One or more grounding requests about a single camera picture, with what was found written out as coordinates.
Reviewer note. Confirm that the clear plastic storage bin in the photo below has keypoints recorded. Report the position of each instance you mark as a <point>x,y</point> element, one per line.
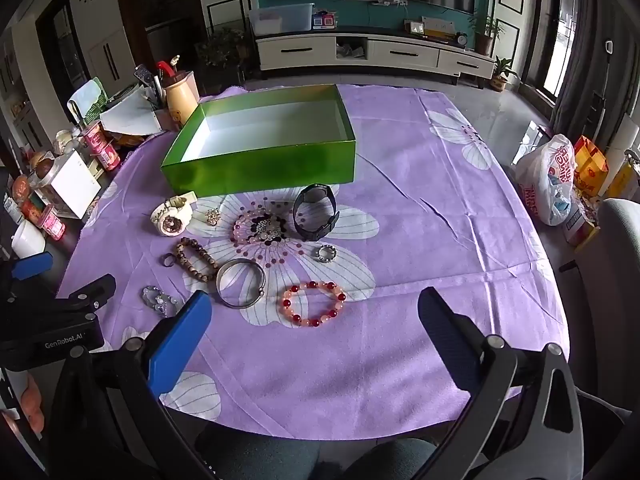
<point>280,20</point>

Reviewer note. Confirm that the bushy potted plant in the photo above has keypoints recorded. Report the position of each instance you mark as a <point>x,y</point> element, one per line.
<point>220,47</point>

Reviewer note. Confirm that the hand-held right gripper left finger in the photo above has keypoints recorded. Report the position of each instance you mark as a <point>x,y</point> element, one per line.
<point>175,342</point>

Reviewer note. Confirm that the purple floral tablecloth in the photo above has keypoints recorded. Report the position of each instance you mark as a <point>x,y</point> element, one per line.
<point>425,260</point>

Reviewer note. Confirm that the white box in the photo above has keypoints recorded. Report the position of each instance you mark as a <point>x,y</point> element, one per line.
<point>75,185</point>

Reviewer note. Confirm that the white wristwatch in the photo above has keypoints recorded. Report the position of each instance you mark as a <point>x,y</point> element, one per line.
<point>172,220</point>

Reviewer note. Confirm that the tall potted plant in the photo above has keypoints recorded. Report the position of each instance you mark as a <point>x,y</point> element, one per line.
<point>484,35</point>

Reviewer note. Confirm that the green cardboard box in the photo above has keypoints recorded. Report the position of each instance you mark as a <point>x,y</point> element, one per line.
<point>260,170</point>

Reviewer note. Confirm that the black alarm clock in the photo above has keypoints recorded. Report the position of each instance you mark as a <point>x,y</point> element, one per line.
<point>461,40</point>

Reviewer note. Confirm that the yellow paper bag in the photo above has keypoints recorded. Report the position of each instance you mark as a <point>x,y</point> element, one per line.
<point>590,165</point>

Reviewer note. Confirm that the silver bangle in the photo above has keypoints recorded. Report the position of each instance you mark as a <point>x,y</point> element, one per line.
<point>239,304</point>

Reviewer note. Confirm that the small potted plant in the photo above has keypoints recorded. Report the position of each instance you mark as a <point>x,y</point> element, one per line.
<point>501,77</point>

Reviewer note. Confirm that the white plastic bag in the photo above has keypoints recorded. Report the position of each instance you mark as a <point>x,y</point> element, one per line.
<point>542,175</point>

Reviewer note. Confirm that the black remote control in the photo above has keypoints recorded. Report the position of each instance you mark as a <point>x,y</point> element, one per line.
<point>143,75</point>

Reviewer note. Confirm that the person's dark trousers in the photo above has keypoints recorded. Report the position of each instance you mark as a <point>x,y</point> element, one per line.
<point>260,455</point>

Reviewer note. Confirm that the yellow desk calendar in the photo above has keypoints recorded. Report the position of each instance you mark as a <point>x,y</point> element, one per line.
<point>439,27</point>

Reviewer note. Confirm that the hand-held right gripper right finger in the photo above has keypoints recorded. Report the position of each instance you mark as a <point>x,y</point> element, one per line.
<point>442,327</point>

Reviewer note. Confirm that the pink can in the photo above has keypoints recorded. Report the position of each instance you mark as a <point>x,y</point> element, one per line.
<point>95,137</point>
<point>53,222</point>
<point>109,156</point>

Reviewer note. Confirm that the green and white packet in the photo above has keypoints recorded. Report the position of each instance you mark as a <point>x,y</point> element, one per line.
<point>90,97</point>

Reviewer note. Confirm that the beige bottle-shaped pen holder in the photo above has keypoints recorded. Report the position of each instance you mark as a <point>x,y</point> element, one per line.
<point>180,100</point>

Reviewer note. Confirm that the grey chair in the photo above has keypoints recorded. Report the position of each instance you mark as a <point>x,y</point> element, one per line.
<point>617,260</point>

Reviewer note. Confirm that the red plastic tool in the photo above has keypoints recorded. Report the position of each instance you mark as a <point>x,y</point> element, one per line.
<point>163,67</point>

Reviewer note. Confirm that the black wristwatch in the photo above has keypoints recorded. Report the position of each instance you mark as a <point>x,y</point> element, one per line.
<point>312,232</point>

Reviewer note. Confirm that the white paper sheet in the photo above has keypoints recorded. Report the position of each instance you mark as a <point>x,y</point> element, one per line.
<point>130,116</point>

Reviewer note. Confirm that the small white device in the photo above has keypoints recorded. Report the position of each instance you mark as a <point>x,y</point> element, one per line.
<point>414,27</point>

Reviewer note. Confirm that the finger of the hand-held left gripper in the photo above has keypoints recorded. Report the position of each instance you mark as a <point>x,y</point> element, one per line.
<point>95,290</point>
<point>30,266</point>

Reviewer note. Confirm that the white television cabinet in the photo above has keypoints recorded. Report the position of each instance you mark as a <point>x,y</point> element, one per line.
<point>400,55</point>

